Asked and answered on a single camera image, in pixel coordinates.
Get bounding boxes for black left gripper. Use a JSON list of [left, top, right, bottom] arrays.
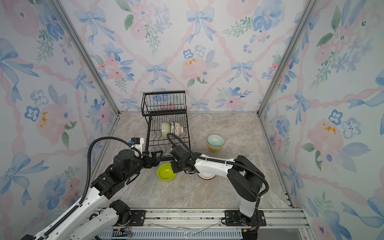
[[124, 148, 163, 182]]

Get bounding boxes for lime green bowl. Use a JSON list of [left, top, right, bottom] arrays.
[[157, 163, 176, 182]]

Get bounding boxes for orange white bowl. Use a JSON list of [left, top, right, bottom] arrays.
[[198, 172, 216, 180]]

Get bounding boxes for white maroon patterned bowl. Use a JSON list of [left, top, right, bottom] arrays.
[[179, 125, 184, 136]]

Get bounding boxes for blue yellow patterned bowl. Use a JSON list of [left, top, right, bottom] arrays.
[[171, 122, 181, 137]]

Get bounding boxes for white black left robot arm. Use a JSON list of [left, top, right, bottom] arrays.
[[22, 149, 163, 240]]

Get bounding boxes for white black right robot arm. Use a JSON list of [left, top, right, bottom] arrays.
[[171, 145, 269, 227]]

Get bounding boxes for teal striped bowl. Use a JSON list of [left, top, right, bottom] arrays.
[[207, 134, 225, 146]]

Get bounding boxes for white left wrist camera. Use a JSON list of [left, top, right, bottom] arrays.
[[130, 137, 145, 157]]

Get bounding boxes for black wire dish rack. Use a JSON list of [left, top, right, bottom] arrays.
[[141, 91, 191, 162]]

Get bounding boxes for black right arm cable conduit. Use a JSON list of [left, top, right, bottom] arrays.
[[166, 132, 270, 211]]

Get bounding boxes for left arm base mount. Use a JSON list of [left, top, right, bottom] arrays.
[[114, 210, 147, 227]]

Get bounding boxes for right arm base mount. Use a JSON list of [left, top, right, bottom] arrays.
[[221, 209, 267, 228]]

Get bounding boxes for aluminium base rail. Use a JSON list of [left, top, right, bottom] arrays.
[[55, 207, 307, 240]]

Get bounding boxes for aluminium corner post left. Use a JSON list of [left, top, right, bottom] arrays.
[[48, 0, 120, 116]]

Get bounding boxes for aluminium corner post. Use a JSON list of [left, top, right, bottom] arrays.
[[257, 0, 318, 118], [48, 0, 120, 116]]

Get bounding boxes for aluminium corner post right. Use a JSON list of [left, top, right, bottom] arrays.
[[257, 0, 318, 118]]

